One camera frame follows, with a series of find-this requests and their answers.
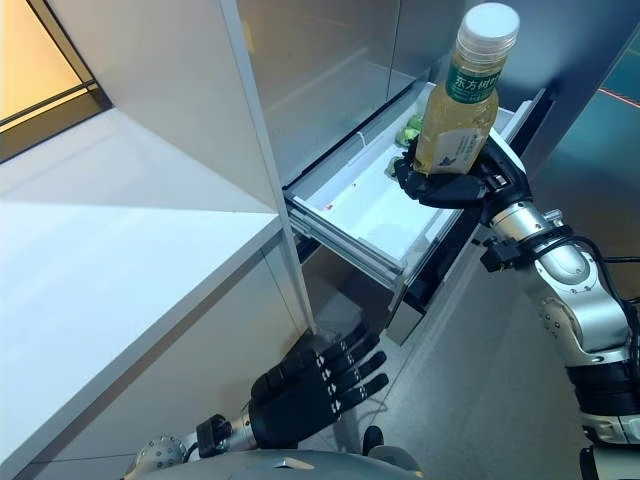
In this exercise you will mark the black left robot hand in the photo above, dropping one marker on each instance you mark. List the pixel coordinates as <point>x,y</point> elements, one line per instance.
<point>300,395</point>

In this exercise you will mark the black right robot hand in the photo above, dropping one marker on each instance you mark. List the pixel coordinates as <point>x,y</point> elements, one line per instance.
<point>450,192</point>

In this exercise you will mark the yellow tea bottle white cap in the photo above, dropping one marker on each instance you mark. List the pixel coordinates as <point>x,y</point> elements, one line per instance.
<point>460,115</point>

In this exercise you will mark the white fridge drawer steel front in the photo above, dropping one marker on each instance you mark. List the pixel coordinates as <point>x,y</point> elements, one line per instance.
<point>360,210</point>

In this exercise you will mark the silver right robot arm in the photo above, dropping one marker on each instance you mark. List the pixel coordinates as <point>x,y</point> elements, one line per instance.
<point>585,310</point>

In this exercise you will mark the lower steel fridge drawer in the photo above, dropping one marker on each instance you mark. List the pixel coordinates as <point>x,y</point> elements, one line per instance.
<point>402,325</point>

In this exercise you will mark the grey robot torso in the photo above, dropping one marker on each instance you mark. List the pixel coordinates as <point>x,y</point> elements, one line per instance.
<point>280,467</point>

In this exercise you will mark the robot right leg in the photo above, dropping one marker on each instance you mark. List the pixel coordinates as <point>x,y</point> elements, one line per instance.
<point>373,440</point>

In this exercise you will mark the stainless steel refrigerator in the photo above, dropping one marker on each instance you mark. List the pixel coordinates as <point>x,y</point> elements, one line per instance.
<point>325,60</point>

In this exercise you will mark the tall white cabinet panel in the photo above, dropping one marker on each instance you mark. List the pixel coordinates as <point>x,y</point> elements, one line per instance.
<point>175,100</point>

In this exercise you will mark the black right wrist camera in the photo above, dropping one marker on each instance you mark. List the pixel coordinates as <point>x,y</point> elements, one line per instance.
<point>502,255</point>

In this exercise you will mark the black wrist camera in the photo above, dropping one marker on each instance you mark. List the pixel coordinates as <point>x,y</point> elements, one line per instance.
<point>214,435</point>
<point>502,255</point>

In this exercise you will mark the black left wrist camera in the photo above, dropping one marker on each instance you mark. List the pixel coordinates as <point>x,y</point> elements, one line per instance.
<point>214,435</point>

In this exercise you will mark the orange lit window black frame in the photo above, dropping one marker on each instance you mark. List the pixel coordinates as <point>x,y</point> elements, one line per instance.
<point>30,65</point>

